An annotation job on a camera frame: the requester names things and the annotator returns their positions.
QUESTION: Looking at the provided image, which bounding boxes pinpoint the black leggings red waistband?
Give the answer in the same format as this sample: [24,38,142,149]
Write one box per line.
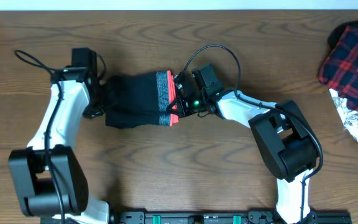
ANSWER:
[102,70,179,129]

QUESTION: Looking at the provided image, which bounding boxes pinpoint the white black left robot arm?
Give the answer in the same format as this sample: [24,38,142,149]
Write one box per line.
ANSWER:
[8,67,109,223]

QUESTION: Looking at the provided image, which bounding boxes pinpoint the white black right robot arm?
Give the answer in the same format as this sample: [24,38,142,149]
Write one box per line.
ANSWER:
[167,81,323,223]

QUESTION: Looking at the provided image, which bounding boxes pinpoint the red navy plaid garment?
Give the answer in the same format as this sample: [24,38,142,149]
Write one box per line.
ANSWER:
[317,21,358,111]

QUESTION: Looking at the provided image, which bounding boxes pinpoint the black mounting rail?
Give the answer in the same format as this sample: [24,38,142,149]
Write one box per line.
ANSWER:
[107,210,352,224]

